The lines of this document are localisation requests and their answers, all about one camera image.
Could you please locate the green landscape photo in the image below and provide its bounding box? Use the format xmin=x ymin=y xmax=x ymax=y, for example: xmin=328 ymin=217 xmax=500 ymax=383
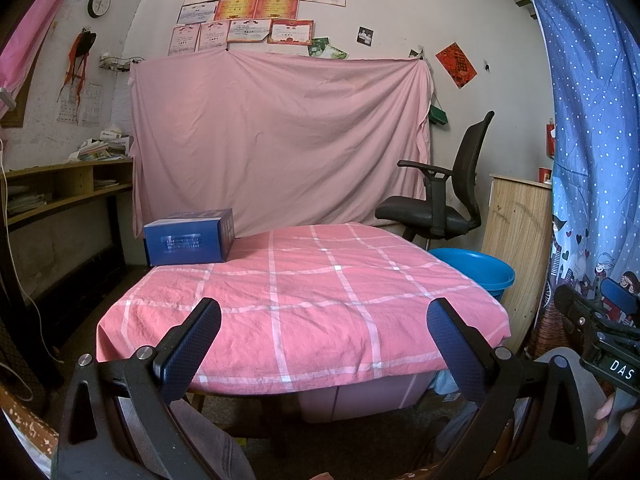
xmin=307 ymin=36 xmax=348 ymax=60

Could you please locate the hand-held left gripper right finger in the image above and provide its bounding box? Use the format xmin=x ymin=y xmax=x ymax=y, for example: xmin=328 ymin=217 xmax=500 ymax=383
xmin=426 ymin=297 xmax=588 ymax=480

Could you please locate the pink hanging sheet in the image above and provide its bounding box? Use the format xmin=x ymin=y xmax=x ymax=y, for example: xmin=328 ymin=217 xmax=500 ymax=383
xmin=127 ymin=49 xmax=435 ymax=240

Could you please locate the black office chair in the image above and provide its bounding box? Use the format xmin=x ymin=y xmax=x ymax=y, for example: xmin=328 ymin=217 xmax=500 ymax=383
xmin=375 ymin=110 xmax=496 ymax=243

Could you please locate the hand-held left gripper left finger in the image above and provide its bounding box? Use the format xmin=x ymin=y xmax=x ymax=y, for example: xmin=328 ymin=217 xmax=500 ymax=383
xmin=52 ymin=297 xmax=223 ymax=480

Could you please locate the red tassel ornament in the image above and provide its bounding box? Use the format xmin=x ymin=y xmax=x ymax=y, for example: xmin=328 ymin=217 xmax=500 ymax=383
xmin=56 ymin=31 xmax=97 ymax=106

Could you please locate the wooden cabinet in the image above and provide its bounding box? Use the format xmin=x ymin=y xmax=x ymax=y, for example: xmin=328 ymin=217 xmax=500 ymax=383
xmin=487 ymin=174 xmax=553 ymax=356

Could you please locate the worn brown wooden chair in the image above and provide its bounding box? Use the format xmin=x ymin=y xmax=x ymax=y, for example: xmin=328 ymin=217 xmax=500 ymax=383
xmin=0 ymin=385 xmax=451 ymax=480

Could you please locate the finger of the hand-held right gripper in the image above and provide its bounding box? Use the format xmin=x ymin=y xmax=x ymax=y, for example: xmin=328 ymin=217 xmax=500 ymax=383
xmin=553 ymin=284 xmax=613 ymax=348
xmin=600 ymin=277 xmax=640 ymax=331

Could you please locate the pink plastic storage box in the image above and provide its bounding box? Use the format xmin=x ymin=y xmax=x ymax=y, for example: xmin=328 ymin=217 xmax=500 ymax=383
xmin=297 ymin=370 xmax=436 ymax=425

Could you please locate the wire wall rack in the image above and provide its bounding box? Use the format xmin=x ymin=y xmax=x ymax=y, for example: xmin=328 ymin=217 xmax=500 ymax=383
xmin=98 ymin=52 xmax=146 ymax=73

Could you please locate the group of wall certificates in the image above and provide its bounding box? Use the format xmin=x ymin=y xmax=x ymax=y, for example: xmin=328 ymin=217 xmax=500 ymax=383
xmin=167 ymin=0 xmax=347 ymax=57

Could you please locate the wooden shelf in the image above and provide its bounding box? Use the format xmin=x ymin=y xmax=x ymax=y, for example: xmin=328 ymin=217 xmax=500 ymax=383
xmin=0 ymin=157 xmax=135 ymax=228

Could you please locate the blue printed curtain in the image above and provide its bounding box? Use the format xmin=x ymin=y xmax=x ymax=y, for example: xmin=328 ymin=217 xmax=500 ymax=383
xmin=520 ymin=0 xmax=640 ymax=356

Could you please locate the pink checkered tablecloth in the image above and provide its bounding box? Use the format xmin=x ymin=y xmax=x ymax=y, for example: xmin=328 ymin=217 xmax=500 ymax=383
xmin=96 ymin=221 xmax=511 ymax=395

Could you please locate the blue plastic bucket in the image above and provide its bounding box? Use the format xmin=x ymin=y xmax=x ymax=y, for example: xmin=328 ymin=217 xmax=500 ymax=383
xmin=427 ymin=247 xmax=516 ymax=303

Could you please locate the wall calendar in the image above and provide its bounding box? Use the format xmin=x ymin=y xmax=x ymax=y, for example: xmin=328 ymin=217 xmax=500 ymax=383
xmin=56 ymin=83 xmax=103 ymax=127

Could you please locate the person's right hand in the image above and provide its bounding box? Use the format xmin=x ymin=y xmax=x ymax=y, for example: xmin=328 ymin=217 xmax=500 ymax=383
xmin=587 ymin=392 xmax=640 ymax=456

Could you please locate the dark blue cardboard box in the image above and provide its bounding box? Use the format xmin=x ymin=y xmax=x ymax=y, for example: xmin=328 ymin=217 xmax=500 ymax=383
xmin=143 ymin=208 xmax=236 ymax=267

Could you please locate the red wall poster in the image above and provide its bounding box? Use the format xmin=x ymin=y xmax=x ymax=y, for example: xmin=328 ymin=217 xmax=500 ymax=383
xmin=435 ymin=42 xmax=476 ymax=90

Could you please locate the light blue cloth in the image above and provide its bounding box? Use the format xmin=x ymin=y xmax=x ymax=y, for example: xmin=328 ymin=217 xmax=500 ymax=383
xmin=430 ymin=370 xmax=468 ymax=403

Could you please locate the pink curtain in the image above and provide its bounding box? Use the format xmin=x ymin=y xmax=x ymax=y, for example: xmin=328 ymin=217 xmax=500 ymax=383
xmin=0 ymin=0 xmax=91 ymax=128

